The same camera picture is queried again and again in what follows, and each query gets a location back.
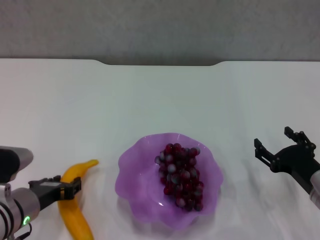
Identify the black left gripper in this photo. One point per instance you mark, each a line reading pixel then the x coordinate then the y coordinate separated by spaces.
pixel 48 193

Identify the dark red grape bunch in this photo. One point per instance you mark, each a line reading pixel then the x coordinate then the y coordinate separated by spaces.
pixel 182 175

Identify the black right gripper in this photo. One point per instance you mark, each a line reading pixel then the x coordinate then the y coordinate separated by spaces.
pixel 295 160

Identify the purple wavy plastic plate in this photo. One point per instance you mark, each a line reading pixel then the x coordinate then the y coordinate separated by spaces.
pixel 142 185

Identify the yellow banana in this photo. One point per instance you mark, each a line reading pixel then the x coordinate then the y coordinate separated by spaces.
pixel 72 220

